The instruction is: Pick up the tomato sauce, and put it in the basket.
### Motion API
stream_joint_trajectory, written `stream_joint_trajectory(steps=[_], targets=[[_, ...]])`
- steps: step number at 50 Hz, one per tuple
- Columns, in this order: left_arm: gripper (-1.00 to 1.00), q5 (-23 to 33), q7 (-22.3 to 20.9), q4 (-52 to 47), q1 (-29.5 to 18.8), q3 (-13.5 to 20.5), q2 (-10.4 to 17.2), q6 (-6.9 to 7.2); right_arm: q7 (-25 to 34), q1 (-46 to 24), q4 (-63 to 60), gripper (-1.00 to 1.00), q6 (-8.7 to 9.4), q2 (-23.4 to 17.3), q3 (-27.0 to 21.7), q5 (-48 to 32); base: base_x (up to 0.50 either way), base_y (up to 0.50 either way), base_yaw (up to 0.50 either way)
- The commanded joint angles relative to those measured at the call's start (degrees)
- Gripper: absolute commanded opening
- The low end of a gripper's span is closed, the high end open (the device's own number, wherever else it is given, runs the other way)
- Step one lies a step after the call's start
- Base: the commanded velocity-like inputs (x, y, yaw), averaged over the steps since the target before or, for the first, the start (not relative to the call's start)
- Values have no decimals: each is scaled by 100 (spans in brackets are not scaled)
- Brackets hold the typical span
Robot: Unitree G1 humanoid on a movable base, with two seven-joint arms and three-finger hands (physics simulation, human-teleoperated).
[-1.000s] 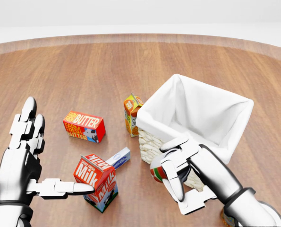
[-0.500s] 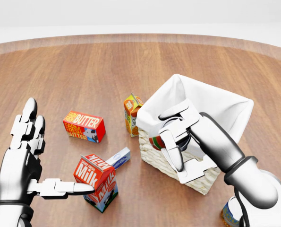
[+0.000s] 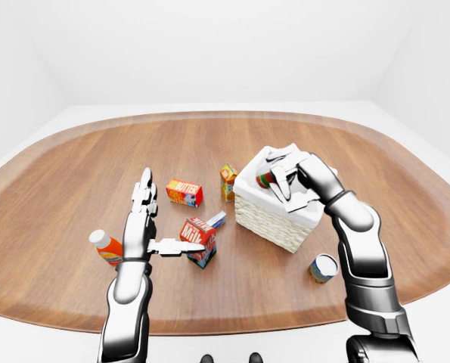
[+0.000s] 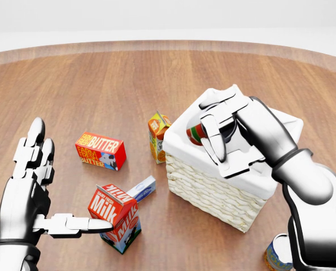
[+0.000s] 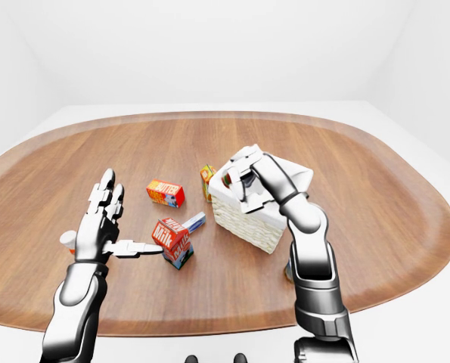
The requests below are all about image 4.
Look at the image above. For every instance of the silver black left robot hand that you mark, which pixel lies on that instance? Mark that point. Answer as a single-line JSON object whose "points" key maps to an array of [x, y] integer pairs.
{"points": [[18, 194]]}

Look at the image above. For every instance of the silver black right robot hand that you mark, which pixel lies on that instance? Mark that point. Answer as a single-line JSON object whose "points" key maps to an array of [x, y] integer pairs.
{"points": [[238, 132]]}

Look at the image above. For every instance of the red green tomato sauce can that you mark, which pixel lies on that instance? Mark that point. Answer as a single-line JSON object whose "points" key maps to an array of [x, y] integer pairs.
{"points": [[194, 136]]}

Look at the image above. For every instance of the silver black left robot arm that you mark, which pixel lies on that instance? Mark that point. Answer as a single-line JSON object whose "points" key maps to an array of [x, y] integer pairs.
{"points": [[11, 257]]}

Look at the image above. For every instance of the white woven basket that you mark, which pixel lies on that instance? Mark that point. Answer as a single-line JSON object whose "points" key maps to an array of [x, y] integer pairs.
{"points": [[213, 186]]}

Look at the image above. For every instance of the orange juice carton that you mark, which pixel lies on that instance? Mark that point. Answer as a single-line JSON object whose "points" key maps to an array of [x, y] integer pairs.
{"points": [[156, 138]]}

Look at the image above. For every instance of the red butter box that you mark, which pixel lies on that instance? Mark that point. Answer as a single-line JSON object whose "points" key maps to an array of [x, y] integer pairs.
{"points": [[100, 151]]}

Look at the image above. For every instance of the red milk carton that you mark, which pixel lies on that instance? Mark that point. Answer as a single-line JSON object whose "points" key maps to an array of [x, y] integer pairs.
{"points": [[122, 217]]}

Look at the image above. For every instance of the white blue box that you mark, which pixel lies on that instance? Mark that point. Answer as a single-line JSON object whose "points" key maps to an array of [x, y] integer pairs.
{"points": [[142, 190]]}

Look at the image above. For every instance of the blue yellow can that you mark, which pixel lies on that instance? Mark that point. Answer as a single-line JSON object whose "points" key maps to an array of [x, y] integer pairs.
{"points": [[278, 254]]}

